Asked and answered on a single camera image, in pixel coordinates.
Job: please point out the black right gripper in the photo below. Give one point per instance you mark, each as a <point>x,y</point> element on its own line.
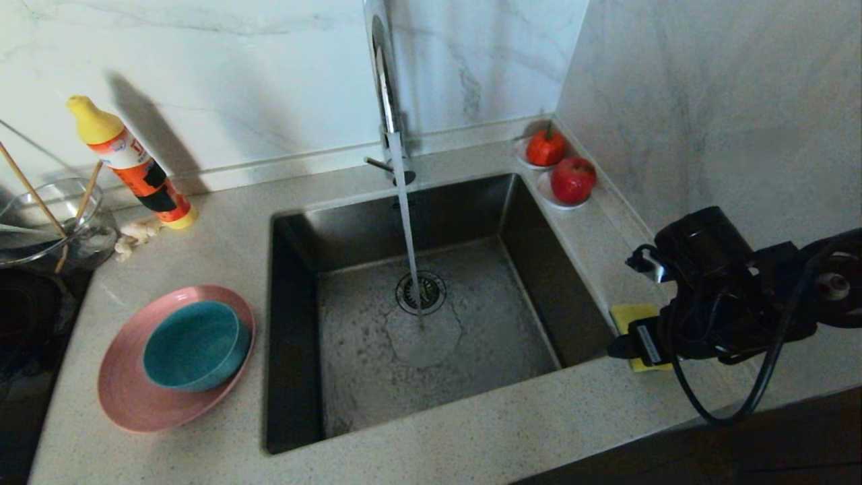
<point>727,316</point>

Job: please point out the yellow sponge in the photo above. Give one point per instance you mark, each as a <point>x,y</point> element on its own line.
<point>630,316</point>

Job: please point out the orange detergent bottle yellow cap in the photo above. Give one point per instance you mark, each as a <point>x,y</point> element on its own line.
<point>135,165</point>

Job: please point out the wooden chopstick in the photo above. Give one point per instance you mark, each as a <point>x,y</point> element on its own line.
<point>34,190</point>
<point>84,202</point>

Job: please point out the stainless steel sink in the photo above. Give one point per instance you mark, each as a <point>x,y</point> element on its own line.
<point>471,377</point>

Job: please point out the metal sink drain strainer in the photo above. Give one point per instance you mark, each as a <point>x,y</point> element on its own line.
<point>431,291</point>

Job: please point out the small white dish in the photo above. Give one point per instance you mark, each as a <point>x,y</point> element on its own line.
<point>518,156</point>
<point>547,195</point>

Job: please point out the red apple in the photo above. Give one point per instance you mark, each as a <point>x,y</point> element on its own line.
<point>572,180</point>

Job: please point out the red tomato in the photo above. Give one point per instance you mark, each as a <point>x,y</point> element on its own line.
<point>544,149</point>

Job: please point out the chrome faucet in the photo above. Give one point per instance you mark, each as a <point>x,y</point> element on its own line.
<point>385,87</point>

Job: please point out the teal blue bowl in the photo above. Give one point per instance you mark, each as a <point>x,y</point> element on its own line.
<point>195,347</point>

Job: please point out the garlic bulb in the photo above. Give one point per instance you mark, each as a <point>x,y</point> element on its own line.
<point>138,236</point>

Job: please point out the pink round plate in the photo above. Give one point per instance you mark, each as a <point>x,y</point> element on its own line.
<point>128,397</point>

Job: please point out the clear glass pot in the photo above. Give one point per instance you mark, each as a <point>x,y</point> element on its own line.
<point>94,236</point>

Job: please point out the black induction cooktop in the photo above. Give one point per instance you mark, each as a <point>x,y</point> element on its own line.
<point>27,337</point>

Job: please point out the silver spoon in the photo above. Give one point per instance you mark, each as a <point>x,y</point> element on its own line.
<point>34,231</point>

